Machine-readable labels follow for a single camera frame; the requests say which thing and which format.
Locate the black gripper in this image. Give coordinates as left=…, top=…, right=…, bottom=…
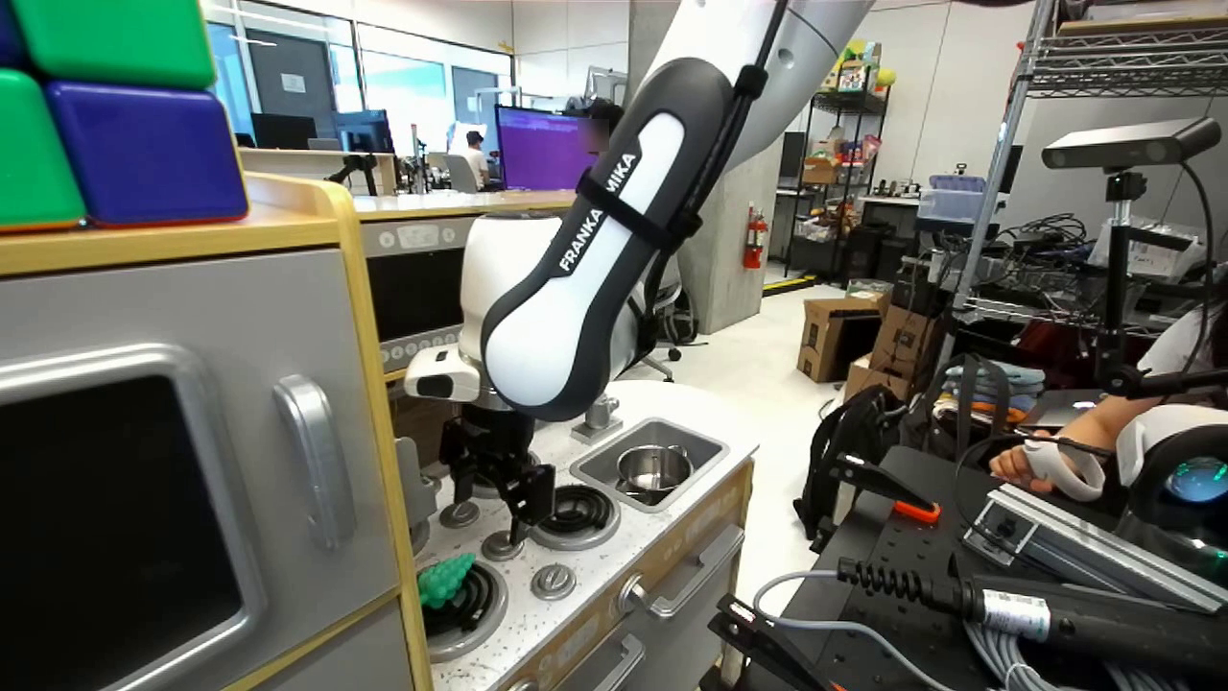
left=437, top=403, right=558, bottom=541

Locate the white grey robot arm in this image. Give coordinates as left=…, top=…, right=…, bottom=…
left=440, top=0, right=875, bottom=541

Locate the back right stove burner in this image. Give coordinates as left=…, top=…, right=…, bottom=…
left=529, top=485, right=622, bottom=554

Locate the stove burner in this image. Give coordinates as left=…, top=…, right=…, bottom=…
left=529, top=485, right=622, bottom=554
left=421, top=562, right=510, bottom=660

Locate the grey sink basin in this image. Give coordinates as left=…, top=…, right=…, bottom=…
left=572, top=417, right=725, bottom=509

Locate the green toy object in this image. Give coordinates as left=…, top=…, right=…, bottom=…
left=419, top=554, right=476, bottom=609

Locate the front left stove burner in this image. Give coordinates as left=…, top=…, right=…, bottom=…
left=421, top=562, right=510, bottom=660

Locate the steel pot in sink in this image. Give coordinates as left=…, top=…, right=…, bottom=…
left=619, top=444, right=694, bottom=494

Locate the operator hand with controller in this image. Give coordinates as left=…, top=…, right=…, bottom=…
left=991, top=438, right=1105, bottom=503

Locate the silver toy faucet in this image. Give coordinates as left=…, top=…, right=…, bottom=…
left=572, top=396, right=619, bottom=440

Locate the toy microwave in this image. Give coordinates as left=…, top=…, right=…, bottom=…
left=362, top=220, right=468, bottom=371

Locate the toy kitchen play set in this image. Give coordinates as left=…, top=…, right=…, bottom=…
left=0, top=172, right=761, bottom=691

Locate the toy oven door upper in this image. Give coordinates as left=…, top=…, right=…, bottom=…
left=0, top=245, right=404, bottom=691

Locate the purple monitor screen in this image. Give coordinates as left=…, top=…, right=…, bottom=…
left=495, top=108, right=590, bottom=192

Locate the orange black clamp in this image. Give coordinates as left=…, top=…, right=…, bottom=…
left=831, top=454, right=943, bottom=527

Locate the red fire extinguisher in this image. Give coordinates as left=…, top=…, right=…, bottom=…
left=742, top=213, right=767, bottom=268

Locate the person in blue shirt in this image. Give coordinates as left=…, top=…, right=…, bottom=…
left=586, top=101, right=622, bottom=154

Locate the cardboard box on floor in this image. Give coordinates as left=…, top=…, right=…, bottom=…
left=844, top=307, right=941, bottom=399

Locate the white VR controller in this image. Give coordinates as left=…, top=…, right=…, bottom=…
left=1115, top=403, right=1228, bottom=545

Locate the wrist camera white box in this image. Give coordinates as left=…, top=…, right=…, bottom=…
left=404, top=347, right=480, bottom=403

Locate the aluminium extrusion rail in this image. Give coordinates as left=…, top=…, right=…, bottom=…
left=963, top=485, right=1228, bottom=616

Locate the coiled grey cable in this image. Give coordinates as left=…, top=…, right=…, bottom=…
left=749, top=570, right=1195, bottom=691

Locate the camera on stand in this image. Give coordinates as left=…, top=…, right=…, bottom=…
left=1044, top=117, right=1219, bottom=170

